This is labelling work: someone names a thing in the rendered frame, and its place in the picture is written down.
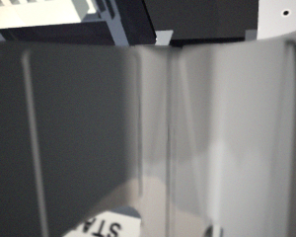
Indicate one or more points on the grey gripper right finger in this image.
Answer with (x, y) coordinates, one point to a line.
(235, 138)

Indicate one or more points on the grey perforated base plate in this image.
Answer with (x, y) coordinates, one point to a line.
(276, 18)

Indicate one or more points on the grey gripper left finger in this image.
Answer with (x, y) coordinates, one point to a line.
(85, 129)

